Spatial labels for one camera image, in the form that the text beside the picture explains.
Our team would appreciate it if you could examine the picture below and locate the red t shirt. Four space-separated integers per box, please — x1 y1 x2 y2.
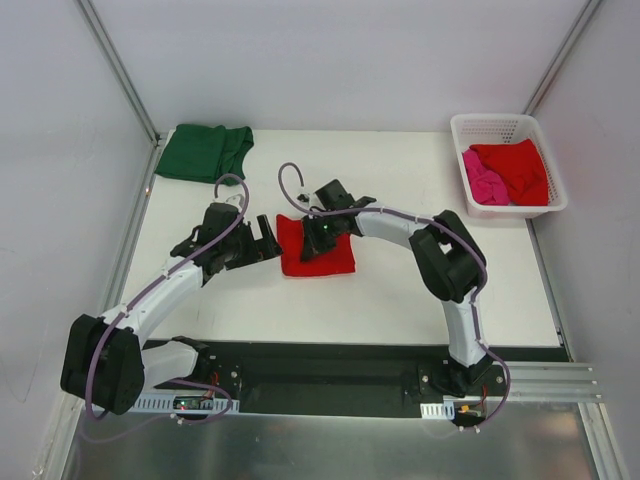
276 214 356 278
470 139 549 207

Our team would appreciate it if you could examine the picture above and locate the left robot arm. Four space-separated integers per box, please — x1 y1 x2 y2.
60 202 283 415

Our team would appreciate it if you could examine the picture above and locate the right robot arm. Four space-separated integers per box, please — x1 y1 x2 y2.
301 180 492 398

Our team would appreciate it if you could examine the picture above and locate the folded green t shirt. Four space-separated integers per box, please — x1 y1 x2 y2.
155 124 254 186

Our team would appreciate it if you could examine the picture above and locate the pink t shirt in basket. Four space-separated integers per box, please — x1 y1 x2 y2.
463 150 510 206

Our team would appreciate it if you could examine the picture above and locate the white plastic basket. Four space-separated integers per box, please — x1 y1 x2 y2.
450 114 568 219

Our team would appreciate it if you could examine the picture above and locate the red t shirt in basket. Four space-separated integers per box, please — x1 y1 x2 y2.
470 139 549 207

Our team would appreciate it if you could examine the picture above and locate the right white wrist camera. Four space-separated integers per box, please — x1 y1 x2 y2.
296 192 311 206

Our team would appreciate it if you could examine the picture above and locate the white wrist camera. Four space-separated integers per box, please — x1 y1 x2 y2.
224 193 247 210
296 192 311 206

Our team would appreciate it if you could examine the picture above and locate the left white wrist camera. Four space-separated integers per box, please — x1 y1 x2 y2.
224 193 247 210

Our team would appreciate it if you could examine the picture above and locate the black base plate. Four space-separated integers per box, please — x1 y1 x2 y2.
152 339 509 415

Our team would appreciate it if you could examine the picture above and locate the left white cable duct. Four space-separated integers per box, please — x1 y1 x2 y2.
129 393 240 414

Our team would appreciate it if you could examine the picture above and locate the white cable duct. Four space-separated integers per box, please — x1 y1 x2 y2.
129 393 240 414
420 401 455 421

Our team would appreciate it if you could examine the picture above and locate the right white cable duct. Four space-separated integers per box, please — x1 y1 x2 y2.
420 401 455 421

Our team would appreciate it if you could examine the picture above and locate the left aluminium frame post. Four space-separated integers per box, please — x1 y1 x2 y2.
74 0 161 146

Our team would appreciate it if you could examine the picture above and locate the aluminium frame post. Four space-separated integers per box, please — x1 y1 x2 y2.
74 0 161 146
522 0 605 116

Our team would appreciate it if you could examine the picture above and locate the right aluminium frame post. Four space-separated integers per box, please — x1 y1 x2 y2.
522 0 605 116

